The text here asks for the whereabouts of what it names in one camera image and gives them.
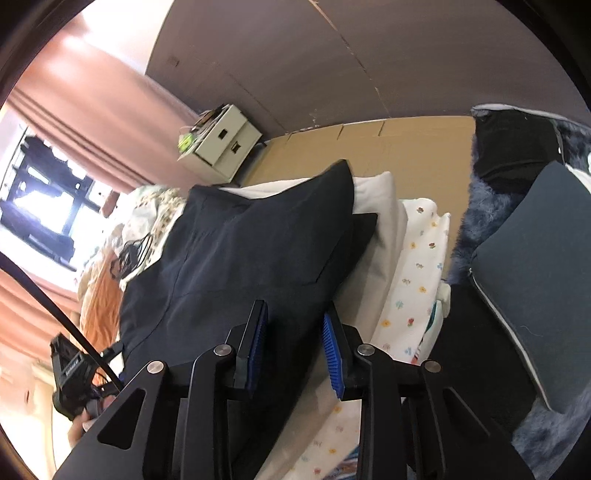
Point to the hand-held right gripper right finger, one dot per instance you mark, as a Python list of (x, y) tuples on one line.
[(332, 355)]

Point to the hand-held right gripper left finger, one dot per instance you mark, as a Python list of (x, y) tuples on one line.
[(256, 350)]

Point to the large black garment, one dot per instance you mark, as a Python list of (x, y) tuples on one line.
[(254, 240)]

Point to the person's left hand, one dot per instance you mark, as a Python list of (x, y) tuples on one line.
[(79, 427)]

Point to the orange blanket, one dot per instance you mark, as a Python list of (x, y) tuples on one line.
[(99, 300)]

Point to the pink curtain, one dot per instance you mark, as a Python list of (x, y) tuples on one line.
[(92, 92), (27, 304)]

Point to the white floral bed sheet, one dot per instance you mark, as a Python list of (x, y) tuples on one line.
[(415, 286)]

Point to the dark cloth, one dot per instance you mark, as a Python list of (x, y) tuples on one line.
[(471, 360)]

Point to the window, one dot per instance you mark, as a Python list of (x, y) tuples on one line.
[(41, 203)]

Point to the cream patterned quilt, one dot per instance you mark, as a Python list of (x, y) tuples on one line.
[(147, 203)]

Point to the blue-grey fuzzy rug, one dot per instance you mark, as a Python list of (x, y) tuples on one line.
[(485, 212)]

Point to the dark grey cushion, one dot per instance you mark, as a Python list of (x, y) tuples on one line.
[(531, 286)]

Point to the flattened cardboard sheet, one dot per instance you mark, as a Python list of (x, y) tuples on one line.
[(392, 152)]

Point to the white drawer cabinet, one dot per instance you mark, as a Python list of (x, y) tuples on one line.
[(226, 138)]

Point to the green round object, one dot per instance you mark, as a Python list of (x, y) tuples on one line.
[(185, 142)]

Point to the clutter on cabinet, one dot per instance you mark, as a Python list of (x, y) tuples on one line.
[(210, 117)]

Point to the black bag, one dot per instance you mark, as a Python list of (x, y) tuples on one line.
[(508, 138)]

